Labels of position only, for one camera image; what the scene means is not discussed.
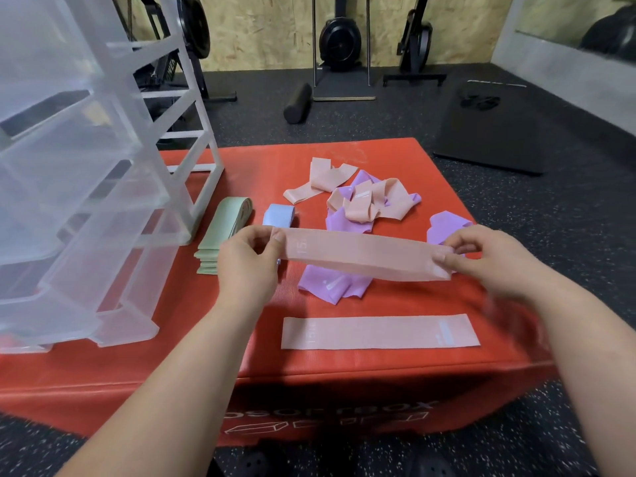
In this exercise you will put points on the person's left hand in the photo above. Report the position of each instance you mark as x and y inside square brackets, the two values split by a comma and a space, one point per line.
[248, 273]

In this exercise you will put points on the person's right hand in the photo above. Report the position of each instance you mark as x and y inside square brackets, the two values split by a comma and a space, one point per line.
[502, 268]

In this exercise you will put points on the stack of green bands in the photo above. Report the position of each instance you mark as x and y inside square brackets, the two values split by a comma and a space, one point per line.
[223, 223]

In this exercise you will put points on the stack of blue bands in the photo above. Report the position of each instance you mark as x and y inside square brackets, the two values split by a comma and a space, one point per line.
[278, 216]

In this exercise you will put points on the pink elastic band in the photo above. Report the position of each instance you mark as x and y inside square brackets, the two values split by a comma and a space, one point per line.
[362, 253]
[377, 332]

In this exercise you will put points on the clear plastic drawer unit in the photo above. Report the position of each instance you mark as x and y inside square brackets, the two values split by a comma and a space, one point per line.
[208, 158]

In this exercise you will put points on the translucent plastic drawer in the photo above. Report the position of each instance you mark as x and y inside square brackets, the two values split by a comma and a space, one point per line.
[44, 54]
[49, 317]
[129, 327]
[69, 183]

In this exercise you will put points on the pile of mixed resistance bands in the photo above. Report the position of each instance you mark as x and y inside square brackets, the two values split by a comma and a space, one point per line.
[367, 203]

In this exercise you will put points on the person's right forearm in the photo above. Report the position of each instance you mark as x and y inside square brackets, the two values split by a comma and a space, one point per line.
[596, 367]

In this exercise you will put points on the person's left forearm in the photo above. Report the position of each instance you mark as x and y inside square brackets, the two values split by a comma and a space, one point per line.
[159, 392]

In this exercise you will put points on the red soft plyo box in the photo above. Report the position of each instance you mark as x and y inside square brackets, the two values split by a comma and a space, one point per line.
[258, 163]

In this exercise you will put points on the black exercise mat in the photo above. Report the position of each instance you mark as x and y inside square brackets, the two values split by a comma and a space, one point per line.
[487, 139]

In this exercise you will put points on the black foam roller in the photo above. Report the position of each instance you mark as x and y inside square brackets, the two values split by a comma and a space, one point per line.
[298, 104]

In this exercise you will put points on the black perforated clog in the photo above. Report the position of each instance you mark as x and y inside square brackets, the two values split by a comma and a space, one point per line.
[256, 464]
[437, 466]

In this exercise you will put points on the black upright rowing machine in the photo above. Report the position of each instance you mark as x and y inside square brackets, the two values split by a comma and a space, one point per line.
[416, 44]

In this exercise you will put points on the black ski machine with stand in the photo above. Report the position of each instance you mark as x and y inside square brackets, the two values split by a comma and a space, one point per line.
[340, 44]

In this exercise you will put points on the wall mirror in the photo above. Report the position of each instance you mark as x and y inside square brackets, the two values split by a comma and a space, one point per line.
[551, 9]

